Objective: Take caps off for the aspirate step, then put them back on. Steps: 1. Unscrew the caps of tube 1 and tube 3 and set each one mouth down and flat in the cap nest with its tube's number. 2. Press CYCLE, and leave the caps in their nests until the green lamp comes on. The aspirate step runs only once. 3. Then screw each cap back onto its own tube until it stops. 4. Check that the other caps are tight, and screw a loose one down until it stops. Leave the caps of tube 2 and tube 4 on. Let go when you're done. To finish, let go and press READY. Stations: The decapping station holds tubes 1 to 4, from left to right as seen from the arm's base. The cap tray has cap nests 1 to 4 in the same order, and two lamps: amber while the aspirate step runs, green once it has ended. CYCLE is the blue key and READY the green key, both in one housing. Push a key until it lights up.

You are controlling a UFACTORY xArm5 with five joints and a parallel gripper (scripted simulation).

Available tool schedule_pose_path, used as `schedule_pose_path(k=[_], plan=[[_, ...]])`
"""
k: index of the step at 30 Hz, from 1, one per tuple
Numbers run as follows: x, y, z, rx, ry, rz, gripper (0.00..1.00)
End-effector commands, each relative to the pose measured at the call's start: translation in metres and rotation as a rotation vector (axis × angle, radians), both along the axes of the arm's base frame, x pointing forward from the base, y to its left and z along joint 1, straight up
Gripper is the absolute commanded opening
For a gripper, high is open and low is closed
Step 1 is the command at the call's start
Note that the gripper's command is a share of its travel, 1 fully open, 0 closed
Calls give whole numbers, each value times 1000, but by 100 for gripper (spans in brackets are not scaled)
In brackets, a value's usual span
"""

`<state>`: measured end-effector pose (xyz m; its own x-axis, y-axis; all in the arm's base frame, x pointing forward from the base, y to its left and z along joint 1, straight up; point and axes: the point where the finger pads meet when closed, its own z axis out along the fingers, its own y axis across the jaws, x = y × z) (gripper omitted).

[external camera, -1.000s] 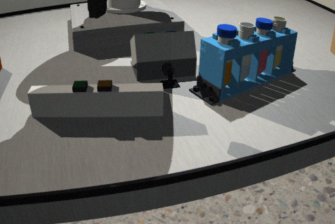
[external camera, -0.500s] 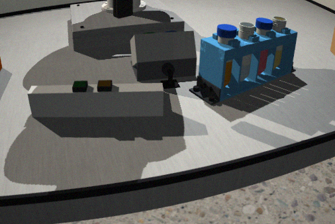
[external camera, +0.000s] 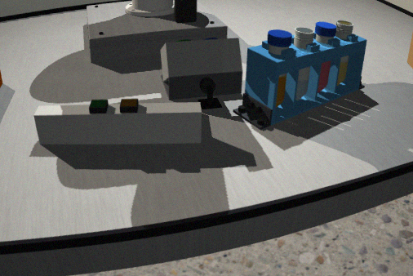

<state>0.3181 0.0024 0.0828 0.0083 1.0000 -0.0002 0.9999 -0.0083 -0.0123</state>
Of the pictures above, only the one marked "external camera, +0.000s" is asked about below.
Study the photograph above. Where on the blue tube rack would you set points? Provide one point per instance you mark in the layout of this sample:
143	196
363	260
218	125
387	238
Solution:
263	69

